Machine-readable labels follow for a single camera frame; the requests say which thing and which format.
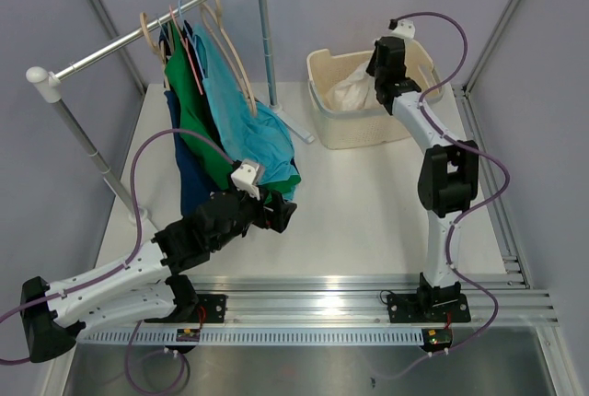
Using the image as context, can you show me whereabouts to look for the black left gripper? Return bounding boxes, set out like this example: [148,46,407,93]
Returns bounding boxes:
[212,172,295,251]

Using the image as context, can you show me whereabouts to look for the white t shirt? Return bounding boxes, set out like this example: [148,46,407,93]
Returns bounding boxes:
[326,60,380,111]

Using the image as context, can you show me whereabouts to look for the wooden hanger of white shirt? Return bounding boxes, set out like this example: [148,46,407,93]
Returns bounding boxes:
[200,0,258,117]

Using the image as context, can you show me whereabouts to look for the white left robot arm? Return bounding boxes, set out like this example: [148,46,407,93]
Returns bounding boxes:
[20,191,297,363]

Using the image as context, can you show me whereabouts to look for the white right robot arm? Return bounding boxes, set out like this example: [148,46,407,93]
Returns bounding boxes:
[367,36,479,324]

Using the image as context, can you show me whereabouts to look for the light blue t shirt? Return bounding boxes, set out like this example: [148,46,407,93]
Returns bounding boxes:
[193,25,301,201]

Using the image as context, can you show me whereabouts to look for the green t shirt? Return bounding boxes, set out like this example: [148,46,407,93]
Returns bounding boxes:
[165,20,302,202]

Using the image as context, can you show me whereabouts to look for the dark blue t shirt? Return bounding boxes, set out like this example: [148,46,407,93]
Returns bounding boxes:
[158,28,218,216]

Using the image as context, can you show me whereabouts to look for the black t shirt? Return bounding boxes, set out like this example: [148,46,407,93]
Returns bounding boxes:
[179,23,192,55]

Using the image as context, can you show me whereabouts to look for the blue plastic hanger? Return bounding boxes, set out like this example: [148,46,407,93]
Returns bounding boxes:
[178,0,210,81]

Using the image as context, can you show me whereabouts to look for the pink plastic hanger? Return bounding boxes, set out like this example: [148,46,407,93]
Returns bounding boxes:
[168,5,204,96]

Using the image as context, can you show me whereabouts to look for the wooden hanger leftmost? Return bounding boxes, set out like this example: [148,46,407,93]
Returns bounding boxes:
[140,12,171,90]

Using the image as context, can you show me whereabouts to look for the cream plastic laundry basket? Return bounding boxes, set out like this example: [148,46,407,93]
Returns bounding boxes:
[306,37,445,150]

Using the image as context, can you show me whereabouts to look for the metal clothes rack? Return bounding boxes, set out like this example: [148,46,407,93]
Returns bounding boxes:
[26,0,315,220]

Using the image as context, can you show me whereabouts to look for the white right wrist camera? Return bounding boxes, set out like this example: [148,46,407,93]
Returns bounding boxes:
[388,18,416,41]

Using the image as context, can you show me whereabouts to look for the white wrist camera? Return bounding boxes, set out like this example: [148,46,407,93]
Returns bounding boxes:
[388,18,416,41]
[230,158,265,200]

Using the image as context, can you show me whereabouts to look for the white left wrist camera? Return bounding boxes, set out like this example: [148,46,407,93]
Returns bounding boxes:
[230,158,265,200]

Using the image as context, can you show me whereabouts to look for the white slotted cable duct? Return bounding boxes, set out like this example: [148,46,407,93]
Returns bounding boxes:
[80,326,424,346]

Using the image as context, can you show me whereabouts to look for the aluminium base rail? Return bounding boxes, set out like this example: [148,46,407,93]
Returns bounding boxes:
[189,273,558,326]

